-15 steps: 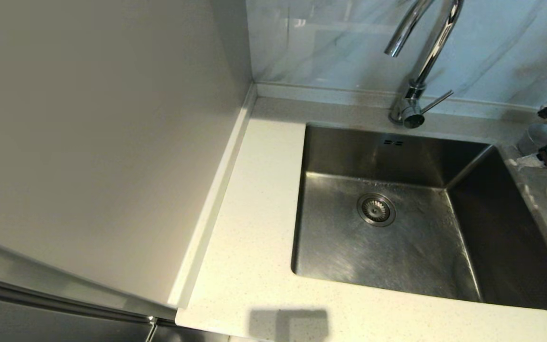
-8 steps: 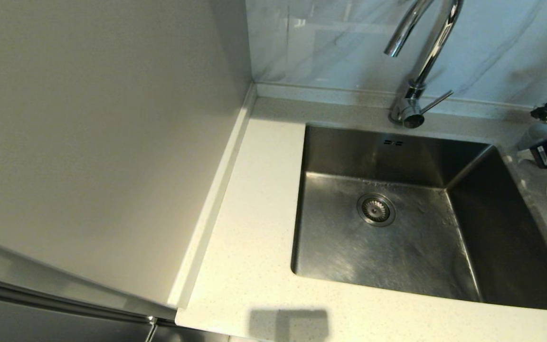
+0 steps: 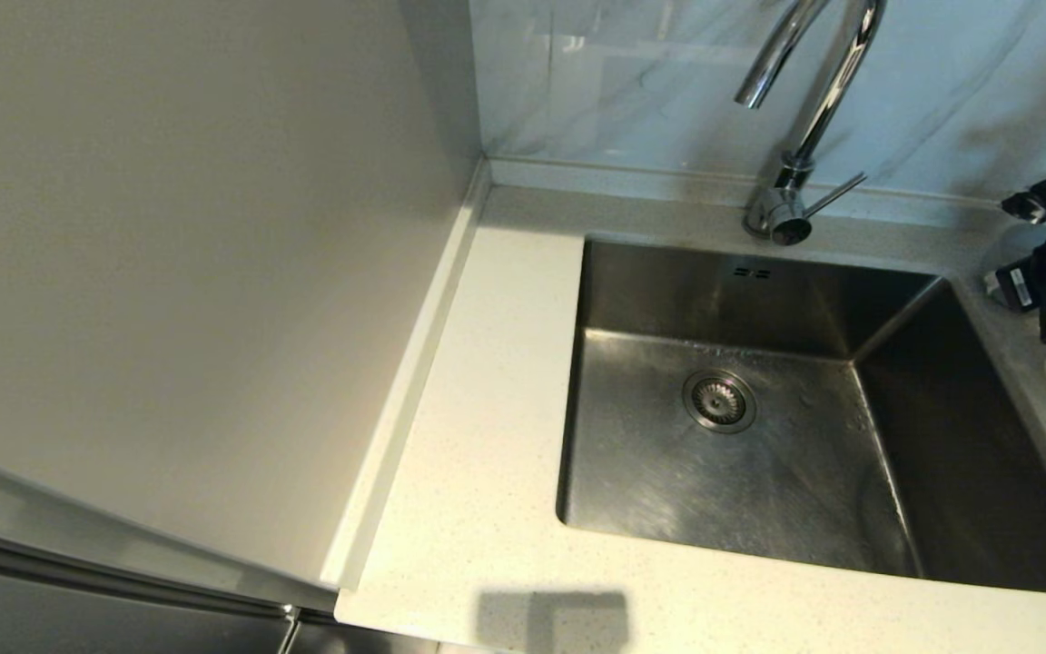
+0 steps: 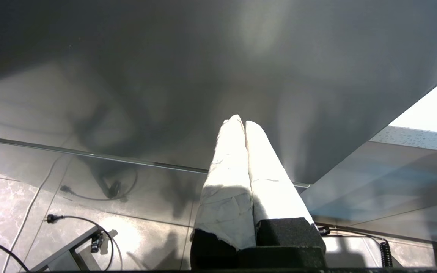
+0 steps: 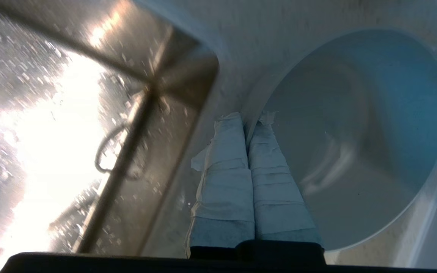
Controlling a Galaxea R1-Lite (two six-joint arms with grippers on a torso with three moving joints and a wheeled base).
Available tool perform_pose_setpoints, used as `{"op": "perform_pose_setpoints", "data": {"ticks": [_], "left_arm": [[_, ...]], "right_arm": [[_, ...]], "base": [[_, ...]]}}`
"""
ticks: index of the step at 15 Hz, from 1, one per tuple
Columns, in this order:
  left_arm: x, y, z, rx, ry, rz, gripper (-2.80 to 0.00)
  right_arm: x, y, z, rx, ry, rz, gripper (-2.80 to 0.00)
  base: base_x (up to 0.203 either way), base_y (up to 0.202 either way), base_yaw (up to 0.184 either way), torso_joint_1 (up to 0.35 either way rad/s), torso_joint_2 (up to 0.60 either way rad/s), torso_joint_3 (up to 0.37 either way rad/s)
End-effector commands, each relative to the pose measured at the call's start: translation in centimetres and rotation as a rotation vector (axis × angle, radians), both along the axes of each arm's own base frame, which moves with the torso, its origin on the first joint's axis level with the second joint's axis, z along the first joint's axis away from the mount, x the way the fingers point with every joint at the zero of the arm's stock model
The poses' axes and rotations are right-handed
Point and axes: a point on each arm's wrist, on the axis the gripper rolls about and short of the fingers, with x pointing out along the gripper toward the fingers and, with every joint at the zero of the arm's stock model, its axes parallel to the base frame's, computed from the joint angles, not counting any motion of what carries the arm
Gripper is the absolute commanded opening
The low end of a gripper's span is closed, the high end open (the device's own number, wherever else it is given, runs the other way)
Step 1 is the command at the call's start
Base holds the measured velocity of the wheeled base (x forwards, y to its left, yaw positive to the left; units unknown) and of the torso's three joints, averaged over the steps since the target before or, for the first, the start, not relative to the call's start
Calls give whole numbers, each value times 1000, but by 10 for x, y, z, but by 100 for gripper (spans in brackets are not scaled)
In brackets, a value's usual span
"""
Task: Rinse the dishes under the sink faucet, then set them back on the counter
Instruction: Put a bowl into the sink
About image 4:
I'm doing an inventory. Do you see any stainless steel refrigerator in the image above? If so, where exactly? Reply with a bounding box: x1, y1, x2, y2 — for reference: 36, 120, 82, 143
0, 0, 437, 229

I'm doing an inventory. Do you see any coiled black cable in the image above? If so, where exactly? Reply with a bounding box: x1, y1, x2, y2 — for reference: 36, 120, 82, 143
317, 225, 394, 268

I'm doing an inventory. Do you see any thin white cable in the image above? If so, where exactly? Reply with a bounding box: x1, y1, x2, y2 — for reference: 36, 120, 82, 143
2, 171, 50, 271

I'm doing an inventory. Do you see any black cable with plug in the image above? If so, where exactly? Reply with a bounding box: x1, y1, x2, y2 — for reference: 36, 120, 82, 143
46, 214, 123, 271

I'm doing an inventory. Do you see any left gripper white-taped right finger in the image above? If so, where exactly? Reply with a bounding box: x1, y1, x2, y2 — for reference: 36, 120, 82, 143
244, 121, 327, 258

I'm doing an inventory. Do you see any grey base cabinet front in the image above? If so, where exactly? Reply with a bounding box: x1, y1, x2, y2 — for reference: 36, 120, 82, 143
300, 140, 437, 244

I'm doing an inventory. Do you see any grey metal frame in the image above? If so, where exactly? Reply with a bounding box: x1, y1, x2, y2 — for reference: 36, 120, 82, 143
31, 226, 107, 272

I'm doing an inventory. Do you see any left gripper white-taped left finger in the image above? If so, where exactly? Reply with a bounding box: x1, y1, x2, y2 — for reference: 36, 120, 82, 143
190, 115, 257, 270

